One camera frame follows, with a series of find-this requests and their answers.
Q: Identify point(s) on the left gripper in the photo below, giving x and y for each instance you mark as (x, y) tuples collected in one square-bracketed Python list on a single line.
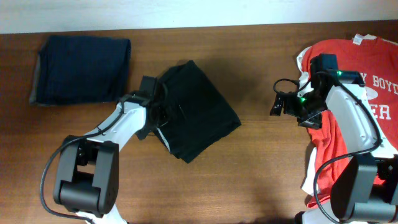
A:
[(153, 116)]

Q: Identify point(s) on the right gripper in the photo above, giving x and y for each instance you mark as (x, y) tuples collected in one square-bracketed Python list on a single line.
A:
[(288, 106)]

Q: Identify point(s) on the black shorts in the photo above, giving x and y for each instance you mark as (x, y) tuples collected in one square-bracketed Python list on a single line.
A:
[(197, 113)]

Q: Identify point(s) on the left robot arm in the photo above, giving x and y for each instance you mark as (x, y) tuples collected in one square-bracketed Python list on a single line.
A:
[(87, 180)]

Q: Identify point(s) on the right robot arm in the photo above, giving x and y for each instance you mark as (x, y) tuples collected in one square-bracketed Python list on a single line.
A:
[(366, 191)]

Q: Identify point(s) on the folded navy blue garment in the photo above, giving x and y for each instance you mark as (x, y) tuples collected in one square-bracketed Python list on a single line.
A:
[(80, 69)]

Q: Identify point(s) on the red soccer t-shirt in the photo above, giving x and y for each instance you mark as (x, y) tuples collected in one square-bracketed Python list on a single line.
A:
[(345, 126)]

